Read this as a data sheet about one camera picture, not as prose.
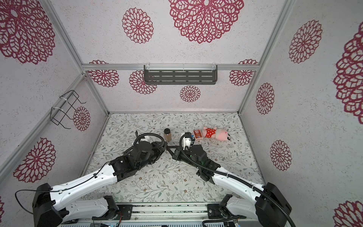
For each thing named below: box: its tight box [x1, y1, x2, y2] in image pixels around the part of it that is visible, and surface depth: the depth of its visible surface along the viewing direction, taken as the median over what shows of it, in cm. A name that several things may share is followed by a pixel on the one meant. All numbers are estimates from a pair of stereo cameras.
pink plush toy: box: [202, 126, 229, 142], surface depth 102 cm
